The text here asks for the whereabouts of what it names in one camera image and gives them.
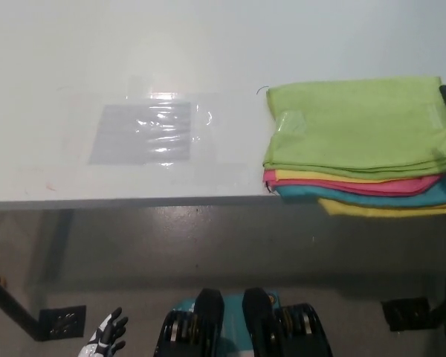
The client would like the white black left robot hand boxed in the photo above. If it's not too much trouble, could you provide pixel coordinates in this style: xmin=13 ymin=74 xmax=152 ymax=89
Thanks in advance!
xmin=77 ymin=307 xmax=129 ymax=357

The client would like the green microfibre cloth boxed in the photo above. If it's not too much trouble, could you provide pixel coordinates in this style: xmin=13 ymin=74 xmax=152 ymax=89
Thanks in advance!
xmin=262 ymin=76 xmax=446 ymax=176

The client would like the pink microfibre cloth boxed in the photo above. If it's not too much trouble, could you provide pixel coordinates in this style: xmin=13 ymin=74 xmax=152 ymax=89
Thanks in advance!
xmin=262 ymin=169 xmax=446 ymax=198

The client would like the teal microfibre cloth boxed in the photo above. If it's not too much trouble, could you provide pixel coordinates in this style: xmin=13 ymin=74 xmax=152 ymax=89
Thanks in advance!
xmin=273 ymin=179 xmax=446 ymax=208

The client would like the thin yellow microfibre cloth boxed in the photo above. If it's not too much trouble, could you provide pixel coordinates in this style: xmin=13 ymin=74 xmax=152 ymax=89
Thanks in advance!
xmin=274 ymin=168 xmax=439 ymax=186

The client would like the black bolted foot plate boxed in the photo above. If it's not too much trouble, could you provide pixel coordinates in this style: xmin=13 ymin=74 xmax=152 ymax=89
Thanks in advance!
xmin=39 ymin=305 xmax=88 ymax=341
xmin=381 ymin=296 xmax=431 ymax=333

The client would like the grey table leg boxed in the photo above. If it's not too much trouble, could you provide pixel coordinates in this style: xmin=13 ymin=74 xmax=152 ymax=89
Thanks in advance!
xmin=32 ymin=209 xmax=76 ymax=298

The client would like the black stand leg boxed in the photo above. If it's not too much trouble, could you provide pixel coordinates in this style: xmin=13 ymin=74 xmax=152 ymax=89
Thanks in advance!
xmin=0 ymin=268 xmax=42 ymax=341
xmin=429 ymin=300 xmax=446 ymax=325

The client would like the clear tape piece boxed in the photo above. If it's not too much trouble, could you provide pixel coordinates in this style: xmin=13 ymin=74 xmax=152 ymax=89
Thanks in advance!
xmin=276 ymin=109 xmax=308 ymax=135

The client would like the clear plastic film sheet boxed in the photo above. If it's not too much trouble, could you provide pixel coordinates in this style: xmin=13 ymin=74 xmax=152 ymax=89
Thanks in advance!
xmin=58 ymin=76 xmax=254 ymax=187

